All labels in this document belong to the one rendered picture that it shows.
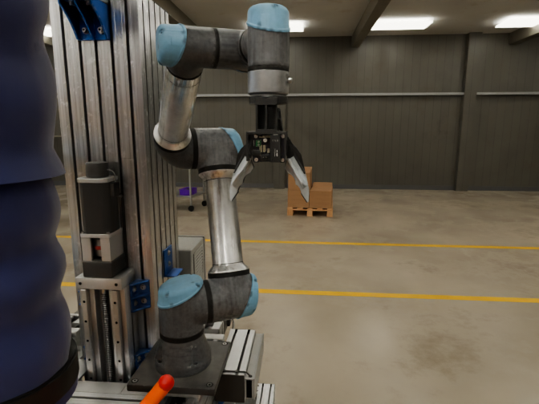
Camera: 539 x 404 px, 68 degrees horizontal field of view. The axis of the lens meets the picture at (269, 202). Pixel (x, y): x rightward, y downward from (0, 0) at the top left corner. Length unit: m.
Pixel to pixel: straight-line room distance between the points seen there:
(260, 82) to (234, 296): 0.59
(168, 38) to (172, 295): 0.60
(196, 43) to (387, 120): 10.48
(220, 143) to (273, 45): 0.45
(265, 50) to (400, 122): 10.58
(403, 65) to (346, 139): 2.33
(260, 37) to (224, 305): 0.67
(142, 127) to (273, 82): 0.55
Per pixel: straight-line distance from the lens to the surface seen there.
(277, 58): 0.73
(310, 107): 10.98
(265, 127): 0.70
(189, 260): 1.48
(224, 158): 1.10
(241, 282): 1.09
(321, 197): 7.54
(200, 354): 1.13
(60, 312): 0.68
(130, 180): 1.21
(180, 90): 0.87
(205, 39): 0.80
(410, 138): 11.32
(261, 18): 0.74
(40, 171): 0.59
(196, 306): 1.06
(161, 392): 0.65
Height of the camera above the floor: 1.67
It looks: 11 degrees down
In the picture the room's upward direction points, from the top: straight up
